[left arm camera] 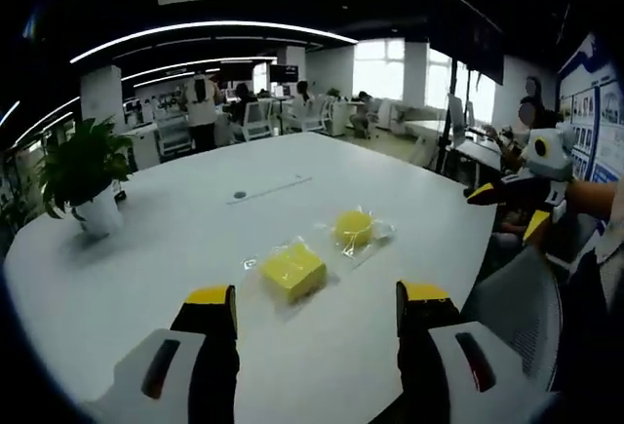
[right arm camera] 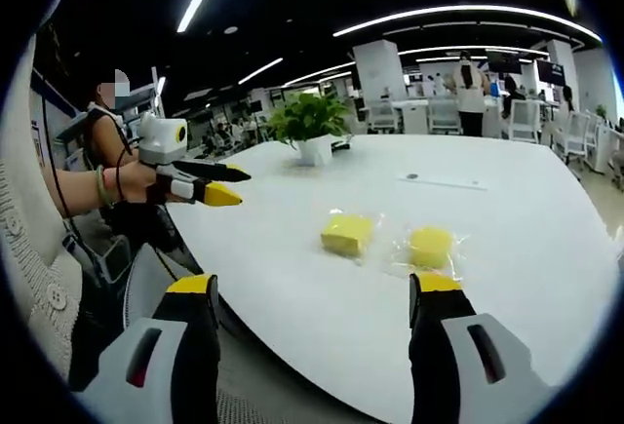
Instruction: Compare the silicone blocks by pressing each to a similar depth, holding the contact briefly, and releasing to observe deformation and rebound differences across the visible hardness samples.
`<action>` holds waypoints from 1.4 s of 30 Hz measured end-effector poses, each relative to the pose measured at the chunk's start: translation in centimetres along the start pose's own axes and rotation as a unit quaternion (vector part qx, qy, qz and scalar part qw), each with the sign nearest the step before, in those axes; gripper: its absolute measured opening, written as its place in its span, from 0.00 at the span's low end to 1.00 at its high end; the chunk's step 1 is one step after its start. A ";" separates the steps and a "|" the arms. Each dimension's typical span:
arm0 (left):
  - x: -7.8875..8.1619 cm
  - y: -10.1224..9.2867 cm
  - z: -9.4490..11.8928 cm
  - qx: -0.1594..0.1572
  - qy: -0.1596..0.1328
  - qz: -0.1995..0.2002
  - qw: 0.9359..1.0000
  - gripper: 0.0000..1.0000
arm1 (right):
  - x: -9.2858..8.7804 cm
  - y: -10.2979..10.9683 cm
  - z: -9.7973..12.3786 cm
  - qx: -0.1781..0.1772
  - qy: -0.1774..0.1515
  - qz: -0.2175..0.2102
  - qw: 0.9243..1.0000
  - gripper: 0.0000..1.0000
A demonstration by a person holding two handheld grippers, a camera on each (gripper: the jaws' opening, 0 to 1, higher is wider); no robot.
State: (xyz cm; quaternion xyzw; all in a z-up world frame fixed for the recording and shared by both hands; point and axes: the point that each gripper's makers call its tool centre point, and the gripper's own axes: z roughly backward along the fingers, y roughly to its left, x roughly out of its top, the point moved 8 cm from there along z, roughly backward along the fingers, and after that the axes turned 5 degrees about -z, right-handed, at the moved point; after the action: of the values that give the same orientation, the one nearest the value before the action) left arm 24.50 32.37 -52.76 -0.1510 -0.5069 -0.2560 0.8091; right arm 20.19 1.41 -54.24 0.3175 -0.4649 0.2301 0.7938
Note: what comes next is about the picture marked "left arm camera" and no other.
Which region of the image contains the grey mesh office chair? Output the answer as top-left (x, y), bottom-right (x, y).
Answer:
top-left (460, 248), bottom-right (565, 391)

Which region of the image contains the person's right hand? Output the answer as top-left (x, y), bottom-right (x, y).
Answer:
top-left (565, 179), bottom-right (621, 223)

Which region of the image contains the dark wall screen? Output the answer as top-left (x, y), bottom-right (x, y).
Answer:
top-left (269, 63), bottom-right (299, 82)

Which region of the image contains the green plant in white pot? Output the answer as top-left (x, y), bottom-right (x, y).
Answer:
top-left (37, 118), bottom-right (134, 240)

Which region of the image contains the yellow rectangular sponge in bag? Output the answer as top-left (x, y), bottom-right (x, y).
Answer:
top-left (241, 234), bottom-right (342, 323)

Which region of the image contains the yellow round sponge in bag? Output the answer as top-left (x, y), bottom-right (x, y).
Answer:
top-left (314, 207), bottom-right (397, 269)

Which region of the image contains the yellow square silicone block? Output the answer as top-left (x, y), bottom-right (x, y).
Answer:
top-left (259, 243), bottom-right (328, 304)

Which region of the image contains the black tripod stand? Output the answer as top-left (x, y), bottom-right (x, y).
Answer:
top-left (432, 56), bottom-right (462, 174)

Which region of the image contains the wall poster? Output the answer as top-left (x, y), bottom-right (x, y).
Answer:
top-left (558, 33), bottom-right (624, 186)

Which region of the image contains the yellow round silicone block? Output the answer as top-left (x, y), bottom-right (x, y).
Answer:
top-left (333, 209), bottom-right (374, 250)

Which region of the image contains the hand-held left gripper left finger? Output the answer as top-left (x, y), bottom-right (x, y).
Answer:
top-left (94, 285), bottom-right (241, 424)

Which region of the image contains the white office chair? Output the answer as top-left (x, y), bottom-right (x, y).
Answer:
top-left (242, 100), bottom-right (274, 141)

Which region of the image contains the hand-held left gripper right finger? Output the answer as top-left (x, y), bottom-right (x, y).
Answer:
top-left (394, 280), bottom-right (558, 424)

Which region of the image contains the curved ceiling light strip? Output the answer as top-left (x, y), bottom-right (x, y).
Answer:
top-left (70, 21), bottom-right (360, 65)

